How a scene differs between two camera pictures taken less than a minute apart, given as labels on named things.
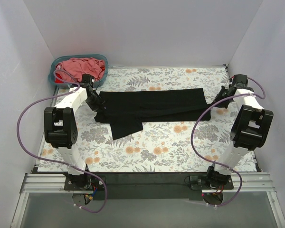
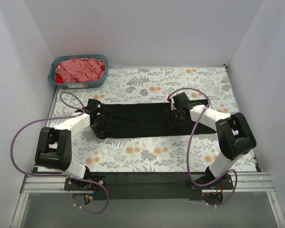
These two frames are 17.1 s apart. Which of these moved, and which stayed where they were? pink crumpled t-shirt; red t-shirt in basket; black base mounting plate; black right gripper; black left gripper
Moved: black left gripper; black right gripper
Stayed: pink crumpled t-shirt; red t-shirt in basket; black base mounting plate
